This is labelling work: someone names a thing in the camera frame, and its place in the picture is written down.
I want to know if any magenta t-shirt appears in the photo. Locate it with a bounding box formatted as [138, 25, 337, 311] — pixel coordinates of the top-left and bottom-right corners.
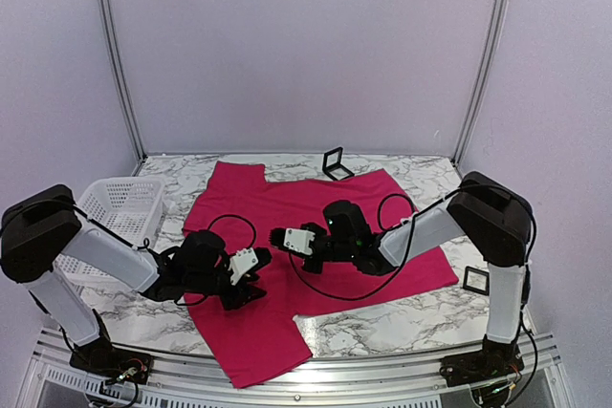
[183, 162, 458, 389]

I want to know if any black brooch box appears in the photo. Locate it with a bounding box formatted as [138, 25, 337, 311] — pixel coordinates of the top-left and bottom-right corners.
[322, 146, 355, 182]
[462, 266, 490, 296]

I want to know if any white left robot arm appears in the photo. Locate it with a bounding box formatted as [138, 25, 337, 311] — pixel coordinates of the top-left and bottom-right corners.
[1, 180, 272, 381]

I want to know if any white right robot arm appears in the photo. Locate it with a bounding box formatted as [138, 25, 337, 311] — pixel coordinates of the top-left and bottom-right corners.
[281, 172, 536, 386]

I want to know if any white plastic basket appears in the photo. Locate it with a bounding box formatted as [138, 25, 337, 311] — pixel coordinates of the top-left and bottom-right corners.
[56, 177, 164, 291]

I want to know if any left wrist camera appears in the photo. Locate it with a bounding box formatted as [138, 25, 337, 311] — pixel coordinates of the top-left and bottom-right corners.
[229, 247, 272, 286]

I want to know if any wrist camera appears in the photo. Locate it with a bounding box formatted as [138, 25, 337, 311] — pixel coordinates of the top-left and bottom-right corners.
[269, 228, 316, 256]
[229, 247, 272, 286]

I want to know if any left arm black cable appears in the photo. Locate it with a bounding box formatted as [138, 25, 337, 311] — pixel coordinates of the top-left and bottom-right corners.
[208, 214, 257, 256]

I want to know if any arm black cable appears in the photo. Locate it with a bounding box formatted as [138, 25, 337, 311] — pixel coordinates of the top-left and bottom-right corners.
[288, 193, 417, 303]
[208, 214, 257, 256]

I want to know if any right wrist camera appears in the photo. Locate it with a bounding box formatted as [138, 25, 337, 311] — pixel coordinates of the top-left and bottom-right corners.
[269, 228, 316, 256]

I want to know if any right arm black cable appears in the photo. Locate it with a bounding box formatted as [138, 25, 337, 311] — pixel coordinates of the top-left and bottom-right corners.
[288, 193, 417, 303]

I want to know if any aluminium front frame rail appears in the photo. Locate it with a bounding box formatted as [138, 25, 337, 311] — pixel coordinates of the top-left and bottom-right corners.
[13, 321, 575, 408]

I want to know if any aluminium right corner post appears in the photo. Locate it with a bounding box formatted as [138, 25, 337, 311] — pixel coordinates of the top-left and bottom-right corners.
[451, 0, 509, 168]

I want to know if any aluminium corner post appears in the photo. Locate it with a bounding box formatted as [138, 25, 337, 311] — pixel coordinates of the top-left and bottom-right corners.
[451, 0, 509, 168]
[98, 0, 147, 164]

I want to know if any aluminium left corner post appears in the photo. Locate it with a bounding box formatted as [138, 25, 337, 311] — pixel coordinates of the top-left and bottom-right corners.
[98, 0, 147, 164]

